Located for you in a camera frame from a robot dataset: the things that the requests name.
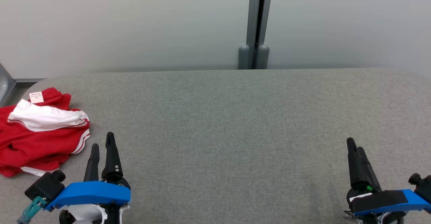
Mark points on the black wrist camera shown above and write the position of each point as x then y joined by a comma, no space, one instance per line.
45,185
422,185

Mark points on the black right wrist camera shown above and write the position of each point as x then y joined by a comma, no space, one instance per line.
422,185

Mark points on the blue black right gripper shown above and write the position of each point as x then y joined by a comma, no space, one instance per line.
384,200

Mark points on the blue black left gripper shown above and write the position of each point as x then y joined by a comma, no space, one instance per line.
91,192

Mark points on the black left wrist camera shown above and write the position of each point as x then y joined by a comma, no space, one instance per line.
45,185

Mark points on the grey partition post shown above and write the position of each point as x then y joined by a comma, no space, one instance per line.
256,22

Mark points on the grey metal cart frame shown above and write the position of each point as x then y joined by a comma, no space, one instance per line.
5,82

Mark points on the red shorts white trim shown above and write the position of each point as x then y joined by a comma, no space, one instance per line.
30,148

